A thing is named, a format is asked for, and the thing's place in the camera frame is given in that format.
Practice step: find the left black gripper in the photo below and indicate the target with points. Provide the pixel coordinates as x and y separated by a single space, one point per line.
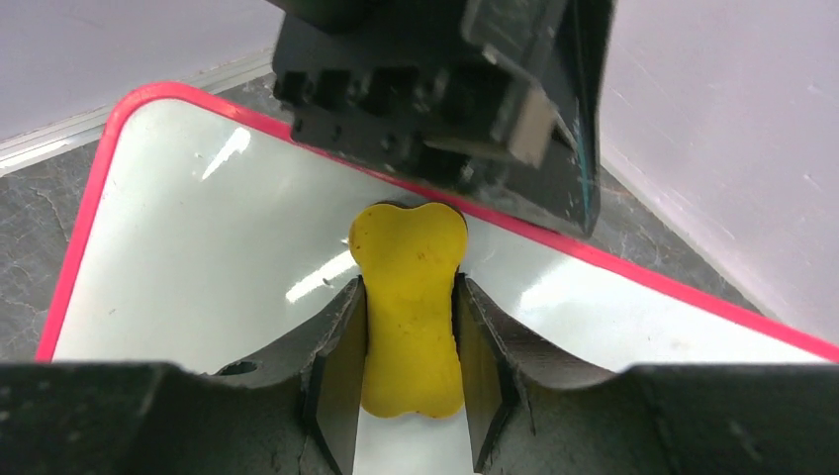
495 101

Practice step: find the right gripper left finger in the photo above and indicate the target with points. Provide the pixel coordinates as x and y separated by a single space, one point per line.
326 355

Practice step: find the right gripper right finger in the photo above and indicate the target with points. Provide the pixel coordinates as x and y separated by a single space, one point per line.
499 356

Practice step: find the pink framed whiteboard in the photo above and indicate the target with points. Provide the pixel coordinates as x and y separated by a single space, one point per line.
205 234

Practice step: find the yellow bone-shaped eraser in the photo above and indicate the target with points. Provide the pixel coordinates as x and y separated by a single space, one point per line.
408 259

